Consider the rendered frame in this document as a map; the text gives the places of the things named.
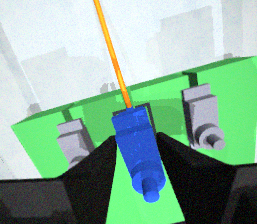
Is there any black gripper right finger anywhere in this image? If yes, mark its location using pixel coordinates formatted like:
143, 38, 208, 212
157, 132, 257, 224

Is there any green flat deck plate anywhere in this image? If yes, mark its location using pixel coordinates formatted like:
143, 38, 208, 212
11, 56, 257, 224

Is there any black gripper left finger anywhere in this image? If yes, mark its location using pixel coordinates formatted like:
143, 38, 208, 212
0, 135, 117, 224

